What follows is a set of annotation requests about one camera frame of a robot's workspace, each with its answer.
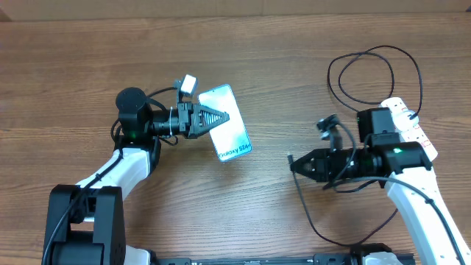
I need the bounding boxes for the blue Galaxy smartphone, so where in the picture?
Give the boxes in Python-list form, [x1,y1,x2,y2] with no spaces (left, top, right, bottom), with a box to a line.
[198,84,252,162]

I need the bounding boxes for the black charger cable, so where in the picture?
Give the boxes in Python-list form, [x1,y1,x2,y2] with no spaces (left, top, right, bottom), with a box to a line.
[286,44,424,248]

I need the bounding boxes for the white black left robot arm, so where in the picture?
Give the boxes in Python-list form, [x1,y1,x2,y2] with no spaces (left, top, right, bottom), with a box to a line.
[41,87,230,265]

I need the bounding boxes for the white charger plug adapter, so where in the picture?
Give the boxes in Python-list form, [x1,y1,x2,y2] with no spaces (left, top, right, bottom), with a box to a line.
[392,110,419,133]

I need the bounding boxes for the white power strip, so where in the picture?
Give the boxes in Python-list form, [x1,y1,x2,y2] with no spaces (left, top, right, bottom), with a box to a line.
[379,97,438,161]

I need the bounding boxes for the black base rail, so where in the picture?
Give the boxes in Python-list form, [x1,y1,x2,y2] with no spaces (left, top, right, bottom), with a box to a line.
[150,244,416,265]

